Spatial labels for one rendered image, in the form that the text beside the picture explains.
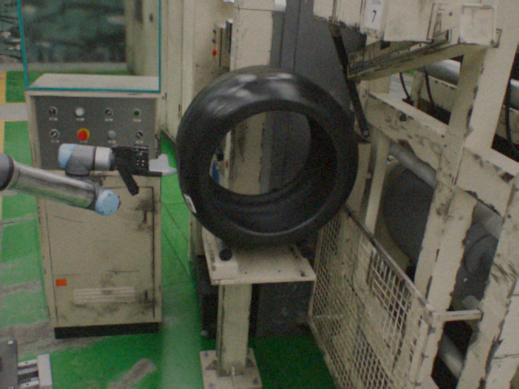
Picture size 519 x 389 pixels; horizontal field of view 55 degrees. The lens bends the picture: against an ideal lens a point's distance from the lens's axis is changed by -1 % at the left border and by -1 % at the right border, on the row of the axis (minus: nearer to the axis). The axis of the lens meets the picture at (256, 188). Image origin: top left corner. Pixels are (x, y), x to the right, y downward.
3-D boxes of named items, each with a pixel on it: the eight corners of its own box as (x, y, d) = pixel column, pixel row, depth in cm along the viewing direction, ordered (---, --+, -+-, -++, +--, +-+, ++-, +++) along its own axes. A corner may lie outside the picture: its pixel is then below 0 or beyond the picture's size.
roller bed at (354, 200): (312, 193, 221) (320, 127, 210) (344, 193, 224) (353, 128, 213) (326, 213, 204) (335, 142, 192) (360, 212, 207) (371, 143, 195)
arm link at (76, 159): (60, 165, 161) (62, 140, 158) (96, 169, 163) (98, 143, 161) (56, 172, 153) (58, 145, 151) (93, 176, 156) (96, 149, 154)
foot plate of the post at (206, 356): (199, 353, 253) (199, 346, 252) (252, 349, 259) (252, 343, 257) (205, 393, 229) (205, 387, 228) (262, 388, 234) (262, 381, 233)
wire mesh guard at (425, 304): (306, 319, 236) (325, 181, 209) (310, 319, 236) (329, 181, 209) (386, 500, 155) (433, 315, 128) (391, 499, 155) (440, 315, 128)
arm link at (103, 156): (94, 174, 156) (96, 164, 164) (109, 175, 158) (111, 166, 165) (96, 151, 154) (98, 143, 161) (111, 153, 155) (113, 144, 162)
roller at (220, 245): (212, 217, 200) (205, 209, 198) (222, 211, 200) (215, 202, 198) (224, 264, 169) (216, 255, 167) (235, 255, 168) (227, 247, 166)
